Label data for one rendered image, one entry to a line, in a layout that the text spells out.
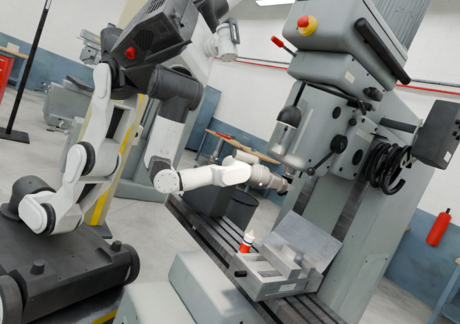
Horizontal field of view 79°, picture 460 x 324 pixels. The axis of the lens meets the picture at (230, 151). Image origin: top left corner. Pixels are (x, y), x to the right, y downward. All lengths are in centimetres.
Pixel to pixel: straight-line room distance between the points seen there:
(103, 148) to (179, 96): 49
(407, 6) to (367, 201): 80
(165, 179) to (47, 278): 62
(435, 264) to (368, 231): 387
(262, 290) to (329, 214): 63
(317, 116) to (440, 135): 41
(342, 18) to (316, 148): 42
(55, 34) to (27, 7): 82
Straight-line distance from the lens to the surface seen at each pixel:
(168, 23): 92
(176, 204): 147
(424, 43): 606
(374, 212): 137
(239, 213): 302
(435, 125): 119
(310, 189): 150
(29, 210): 151
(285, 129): 103
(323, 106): 102
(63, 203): 139
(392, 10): 140
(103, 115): 119
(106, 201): 280
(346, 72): 102
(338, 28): 96
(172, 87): 85
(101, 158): 125
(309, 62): 108
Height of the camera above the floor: 139
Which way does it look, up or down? 6 degrees down
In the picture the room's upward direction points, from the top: 22 degrees clockwise
